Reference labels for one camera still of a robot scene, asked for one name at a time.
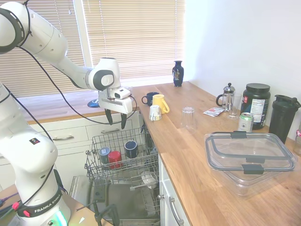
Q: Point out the white bowl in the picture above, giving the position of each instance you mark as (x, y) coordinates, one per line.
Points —
(148, 180)

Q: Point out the white green drink can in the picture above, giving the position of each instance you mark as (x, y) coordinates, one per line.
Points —
(245, 122)

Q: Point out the silver cabinet knob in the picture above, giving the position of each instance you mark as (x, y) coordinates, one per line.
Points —
(161, 196)

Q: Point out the white patterned mug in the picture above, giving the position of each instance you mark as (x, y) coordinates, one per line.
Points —
(155, 113)

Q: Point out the glass french press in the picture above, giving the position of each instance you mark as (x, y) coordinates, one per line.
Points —
(227, 99)

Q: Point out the black protein powder tub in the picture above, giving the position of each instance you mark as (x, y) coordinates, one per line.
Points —
(257, 101)

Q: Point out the red white sachet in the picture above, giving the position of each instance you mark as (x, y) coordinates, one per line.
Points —
(209, 113)
(218, 110)

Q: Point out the narrow beige window blind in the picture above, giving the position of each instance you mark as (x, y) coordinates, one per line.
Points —
(35, 77)

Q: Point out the navy mug with print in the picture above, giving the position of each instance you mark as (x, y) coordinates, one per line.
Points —
(148, 98)

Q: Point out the steel dishwasher door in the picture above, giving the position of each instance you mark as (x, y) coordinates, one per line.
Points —
(122, 197)

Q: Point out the tall clear drinking glass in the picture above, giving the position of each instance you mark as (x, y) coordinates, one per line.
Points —
(234, 106)

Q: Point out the black shaker bottle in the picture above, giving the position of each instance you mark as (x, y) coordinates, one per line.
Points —
(282, 120)

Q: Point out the clear plastic storage container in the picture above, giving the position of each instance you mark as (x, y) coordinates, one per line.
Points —
(249, 150)

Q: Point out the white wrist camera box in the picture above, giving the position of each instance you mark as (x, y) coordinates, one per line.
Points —
(122, 93)

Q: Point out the red mug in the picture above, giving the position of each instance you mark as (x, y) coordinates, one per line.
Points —
(115, 160)

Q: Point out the clear ribbed glass tumbler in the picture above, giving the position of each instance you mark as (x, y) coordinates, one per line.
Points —
(188, 120)

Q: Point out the yellow mug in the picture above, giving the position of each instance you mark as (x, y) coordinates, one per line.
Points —
(158, 102)

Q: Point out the dark blue painted vase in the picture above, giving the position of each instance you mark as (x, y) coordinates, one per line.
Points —
(177, 75)

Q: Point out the grey mug with label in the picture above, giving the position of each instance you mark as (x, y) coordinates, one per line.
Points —
(104, 155)

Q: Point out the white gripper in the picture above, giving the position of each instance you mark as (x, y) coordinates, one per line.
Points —
(117, 104)

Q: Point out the dark blue mug white rim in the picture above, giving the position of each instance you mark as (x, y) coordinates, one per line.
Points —
(131, 149)

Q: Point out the wide beige window blind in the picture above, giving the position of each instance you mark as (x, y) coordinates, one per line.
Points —
(141, 42)

